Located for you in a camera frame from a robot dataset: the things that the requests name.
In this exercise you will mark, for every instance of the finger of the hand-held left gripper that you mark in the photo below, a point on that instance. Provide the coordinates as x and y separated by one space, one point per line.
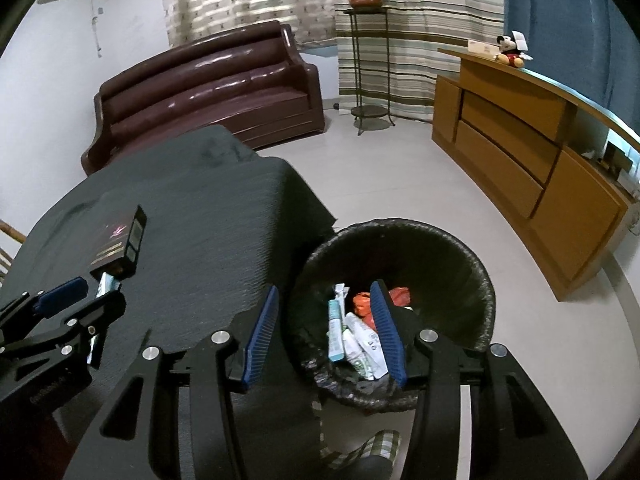
62 292
100 310

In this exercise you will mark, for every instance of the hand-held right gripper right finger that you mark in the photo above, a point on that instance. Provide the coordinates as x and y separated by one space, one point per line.
387 335

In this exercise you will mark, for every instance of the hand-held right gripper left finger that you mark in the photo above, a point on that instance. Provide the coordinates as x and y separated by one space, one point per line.
262 330

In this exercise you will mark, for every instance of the white toothpaste tube green print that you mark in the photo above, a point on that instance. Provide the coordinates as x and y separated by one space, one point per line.
362 331

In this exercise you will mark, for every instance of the white blue tube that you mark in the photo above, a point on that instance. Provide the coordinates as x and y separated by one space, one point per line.
107 284

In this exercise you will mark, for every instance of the white green wrapper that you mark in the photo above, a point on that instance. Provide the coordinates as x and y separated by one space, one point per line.
361 362

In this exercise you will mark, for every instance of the red plastic bag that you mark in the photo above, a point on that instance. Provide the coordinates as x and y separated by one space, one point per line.
362 305

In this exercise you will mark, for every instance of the teal white packet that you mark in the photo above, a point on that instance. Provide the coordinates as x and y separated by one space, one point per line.
335 332

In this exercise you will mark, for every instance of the dark cigarette box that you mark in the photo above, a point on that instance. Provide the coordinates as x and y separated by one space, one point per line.
117 240

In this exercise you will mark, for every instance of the black lined trash bin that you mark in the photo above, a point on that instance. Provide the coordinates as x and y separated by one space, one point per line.
425 255

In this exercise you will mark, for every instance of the wooden chair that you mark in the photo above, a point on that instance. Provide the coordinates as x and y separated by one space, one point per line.
10 232

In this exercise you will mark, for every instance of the green plaid slipper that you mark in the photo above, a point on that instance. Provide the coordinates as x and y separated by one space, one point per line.
375 445

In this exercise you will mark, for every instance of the dark grey tablecloth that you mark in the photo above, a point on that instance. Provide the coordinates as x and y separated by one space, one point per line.
200 220

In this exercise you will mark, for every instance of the wooden cabinet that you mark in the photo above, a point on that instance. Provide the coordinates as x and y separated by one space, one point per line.
500 160

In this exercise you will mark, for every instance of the metal plant stand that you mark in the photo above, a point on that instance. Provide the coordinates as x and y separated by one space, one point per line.
372 112

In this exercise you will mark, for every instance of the brown leather sofa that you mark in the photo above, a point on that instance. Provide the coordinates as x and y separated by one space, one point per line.
210 85

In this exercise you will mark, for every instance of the small dark box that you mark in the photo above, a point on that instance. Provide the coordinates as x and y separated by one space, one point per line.
616 157

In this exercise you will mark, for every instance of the small pale box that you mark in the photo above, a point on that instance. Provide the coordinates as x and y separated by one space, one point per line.
482 48

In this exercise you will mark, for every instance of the mouse plush toy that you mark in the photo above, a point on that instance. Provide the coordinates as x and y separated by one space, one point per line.
511 50

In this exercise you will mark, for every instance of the green striped curtain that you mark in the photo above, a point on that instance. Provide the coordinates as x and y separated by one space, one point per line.
430 25

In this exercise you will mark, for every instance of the blue curtain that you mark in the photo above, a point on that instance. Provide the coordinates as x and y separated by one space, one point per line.
565 15

